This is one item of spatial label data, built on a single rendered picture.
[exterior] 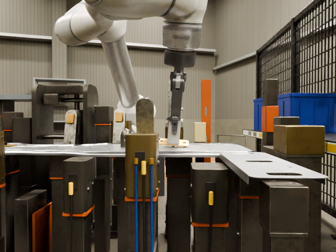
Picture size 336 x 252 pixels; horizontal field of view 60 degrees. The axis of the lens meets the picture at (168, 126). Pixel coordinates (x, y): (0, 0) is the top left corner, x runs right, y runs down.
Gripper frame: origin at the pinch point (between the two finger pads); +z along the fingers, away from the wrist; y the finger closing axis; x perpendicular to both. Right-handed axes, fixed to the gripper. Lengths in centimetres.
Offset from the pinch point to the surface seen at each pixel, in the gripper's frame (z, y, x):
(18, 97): 4, -29, -57
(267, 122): 1.4, -14.8, 28.6
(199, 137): 6.2, -10.5, 7.9
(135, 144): -5.1, 23.1, -6.9
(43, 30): 19, -597, -306
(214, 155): 1.2, 11.8, 9.5
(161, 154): 2.0, 11.9, -2.4
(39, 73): 110, -562, -307
